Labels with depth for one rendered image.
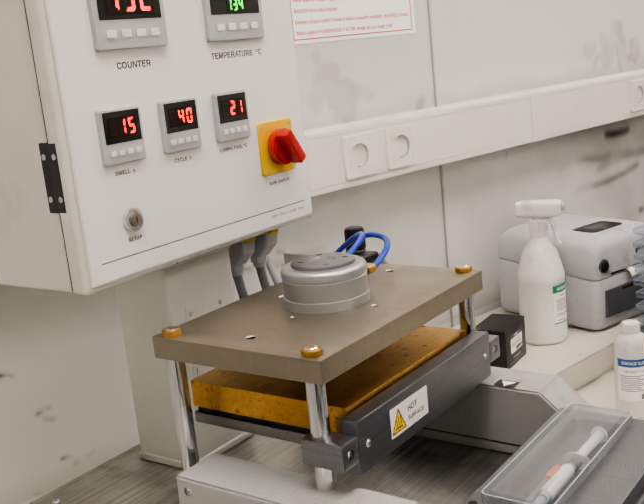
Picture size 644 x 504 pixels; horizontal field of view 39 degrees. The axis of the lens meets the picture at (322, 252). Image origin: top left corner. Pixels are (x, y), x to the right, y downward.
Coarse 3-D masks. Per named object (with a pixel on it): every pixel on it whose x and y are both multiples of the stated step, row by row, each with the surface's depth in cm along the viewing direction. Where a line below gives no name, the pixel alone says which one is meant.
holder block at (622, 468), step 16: (624, 432) 76; (640, 432) 76; (624, 448) 74; (640, 448) 73; (608, 464) 71; (624, 464) 71; (640, 464) 71; (592, 480) 69; (608, 480) 69; (624, 480) 69; (640, 480) 69; (480, 496) 68; (576, 496) 67; (592, 496) 67; (608, 496) 66; (624, 496) 66; (640, 496) 69
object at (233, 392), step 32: (384, 352) 83; (416, 352) 82; (192, 384) 81; (224, 384) 79; (256, 384) 78; (288, 384) 78; (352, 384) 76; (384, 384) 76; (224, 416) 80; (256, 416) 77; (288, 416) 75
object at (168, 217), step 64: (0, 0) 75; (64, 0) 74; (192, 0) 85; (256, 0) 92; (0, 64) 77; (64, 64) 74; (128, 64) 79; (192, 64) 86; (256, 64) 93; (0, 128) 79; (64, 128) 74; (128, 128) 79; (192, 128) 85; (256, 128) 93; (0, 192) 81; (64, 192) 75; (128, 192) 80; (192, 192) 86; (256, 192) 94; (0, 256) 83; (64, 256) 78; (128, 256) 80; (192, 256) 87; (256, 256) 102; (128, 320) 93
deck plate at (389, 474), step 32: (256, 448) 96; (288, 448) 96; (416, 448) 92; (448, 448) 92; (480, 448) 91; (96, 480) 93; (128, 480) 92; (160, 480) 91; (352, 480) 87; (384, 480) 86; (416, 480) 86; (448, 480) 85; (480, 480) 84
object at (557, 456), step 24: (576, 408) 80; (600, 408) 79; (552, 432) 76; (576, 432) 75; (600, 432) 75; (528, 456) 72; (552, 456) 72; (576, 456) 71; (504, 480) 69; (528, 480) 68; (552, 480) 68
